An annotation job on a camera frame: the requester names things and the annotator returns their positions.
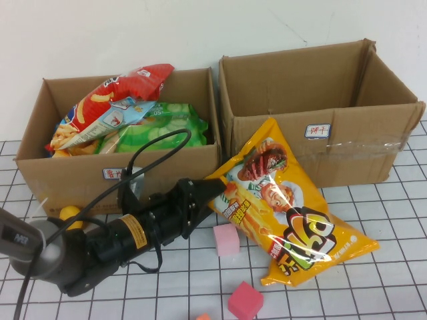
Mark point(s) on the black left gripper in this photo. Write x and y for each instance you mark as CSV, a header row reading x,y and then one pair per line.
x,y
166,216

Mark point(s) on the orange fries snack bag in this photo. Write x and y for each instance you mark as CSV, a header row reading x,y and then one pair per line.
x,y
293,220

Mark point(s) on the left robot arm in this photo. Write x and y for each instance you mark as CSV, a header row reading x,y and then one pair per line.
x,y
50,261

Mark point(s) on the light blue snack bag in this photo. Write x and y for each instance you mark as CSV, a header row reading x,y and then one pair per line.
x,y
125,116

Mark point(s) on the yellow-orange snack bag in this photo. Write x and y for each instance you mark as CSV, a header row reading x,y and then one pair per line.
x,y
80,150

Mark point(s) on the red fries snack bag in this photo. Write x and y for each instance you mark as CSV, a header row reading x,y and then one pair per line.
x,y
100,100

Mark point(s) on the light pink foam cube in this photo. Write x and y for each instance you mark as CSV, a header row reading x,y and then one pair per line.
x,y
227,240

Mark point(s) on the green cucumber chip bag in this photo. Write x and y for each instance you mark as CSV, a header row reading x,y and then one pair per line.
x,y
156,120

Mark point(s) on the blue-bordered handwritten chips label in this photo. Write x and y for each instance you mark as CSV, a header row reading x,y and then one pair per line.
x,y
111,173

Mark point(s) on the magenta foam cube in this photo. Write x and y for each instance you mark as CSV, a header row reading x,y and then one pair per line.
x,y
245,300

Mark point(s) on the orange foam block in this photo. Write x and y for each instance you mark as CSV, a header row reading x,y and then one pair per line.
x,y
203,317

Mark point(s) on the blue-bordered handwritten biscuit label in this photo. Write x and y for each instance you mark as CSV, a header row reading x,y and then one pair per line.
x,y
317,131

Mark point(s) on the yellow rubber duck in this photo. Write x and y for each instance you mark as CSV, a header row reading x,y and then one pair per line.
x,y
70,212

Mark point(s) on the cardboard box with sf-express print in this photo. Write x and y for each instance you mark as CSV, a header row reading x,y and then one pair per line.
x,y
66,186

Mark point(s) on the clear-taped cardboard box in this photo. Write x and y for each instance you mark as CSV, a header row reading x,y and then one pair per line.
x,y
283,83

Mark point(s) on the white zip tie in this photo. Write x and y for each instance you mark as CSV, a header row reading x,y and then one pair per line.
x,y
38,213

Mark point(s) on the clear packing tape strip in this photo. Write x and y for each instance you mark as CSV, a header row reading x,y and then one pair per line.
x,y
363,146

